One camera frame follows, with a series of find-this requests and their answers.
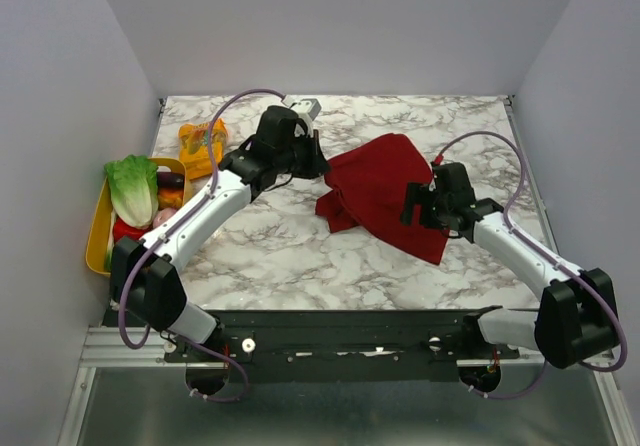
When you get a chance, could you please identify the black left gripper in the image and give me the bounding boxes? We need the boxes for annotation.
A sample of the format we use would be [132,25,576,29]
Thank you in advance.
[274,129,331,180]

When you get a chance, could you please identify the red t-shirt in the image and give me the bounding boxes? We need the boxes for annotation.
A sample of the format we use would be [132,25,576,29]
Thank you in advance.
[315,133,447,265]

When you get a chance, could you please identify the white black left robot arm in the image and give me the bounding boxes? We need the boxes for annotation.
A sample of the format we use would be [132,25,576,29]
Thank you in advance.
[110,98,329,361]

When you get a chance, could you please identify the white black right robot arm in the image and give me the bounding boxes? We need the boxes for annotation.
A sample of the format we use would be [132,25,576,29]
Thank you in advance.
[401,163,621,369]

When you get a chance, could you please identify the orange snack packet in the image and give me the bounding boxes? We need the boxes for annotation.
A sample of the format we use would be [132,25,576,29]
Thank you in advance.
[178,119,228,180]

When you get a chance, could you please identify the toy orange pumpkin piece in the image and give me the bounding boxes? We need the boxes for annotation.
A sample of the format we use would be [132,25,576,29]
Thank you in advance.
[157,188,184,210]

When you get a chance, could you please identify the toy purple eggplant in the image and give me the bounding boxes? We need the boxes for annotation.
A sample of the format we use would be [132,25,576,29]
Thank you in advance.
[156,171,185,190]

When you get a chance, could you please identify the toy pink onion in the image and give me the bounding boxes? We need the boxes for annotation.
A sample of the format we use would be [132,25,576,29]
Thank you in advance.
[152,208,176,229]

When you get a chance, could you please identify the toy green lettuce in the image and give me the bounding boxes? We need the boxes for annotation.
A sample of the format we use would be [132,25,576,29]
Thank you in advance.
[104,155,159,229]

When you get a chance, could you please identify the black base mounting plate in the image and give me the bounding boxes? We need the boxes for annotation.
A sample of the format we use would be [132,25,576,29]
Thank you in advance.
[164,310,519,392]

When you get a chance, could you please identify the toy red bell pepper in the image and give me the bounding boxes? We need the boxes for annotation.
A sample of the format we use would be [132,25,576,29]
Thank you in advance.
[112,217,149,243]

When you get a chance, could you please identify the toy green onion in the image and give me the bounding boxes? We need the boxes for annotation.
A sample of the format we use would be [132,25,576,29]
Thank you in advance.
[104,235,114,273]

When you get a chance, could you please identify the yellow plastic basket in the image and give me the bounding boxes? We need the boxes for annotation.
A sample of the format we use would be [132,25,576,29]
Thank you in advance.
[85,157,192,277]

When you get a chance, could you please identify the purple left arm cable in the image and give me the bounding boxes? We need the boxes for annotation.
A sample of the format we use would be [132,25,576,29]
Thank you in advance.
[117,88,289,402]

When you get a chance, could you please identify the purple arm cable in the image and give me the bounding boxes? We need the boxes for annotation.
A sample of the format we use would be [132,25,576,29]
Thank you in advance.
[434,131,629,400]
[117,88,289,402]

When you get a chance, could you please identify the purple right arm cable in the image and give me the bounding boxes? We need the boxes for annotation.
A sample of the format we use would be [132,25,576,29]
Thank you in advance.
[434,131,629,400]

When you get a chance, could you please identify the aluminium frame rail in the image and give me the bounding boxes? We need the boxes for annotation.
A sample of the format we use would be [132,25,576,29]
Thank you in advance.
[59,327,639,445]

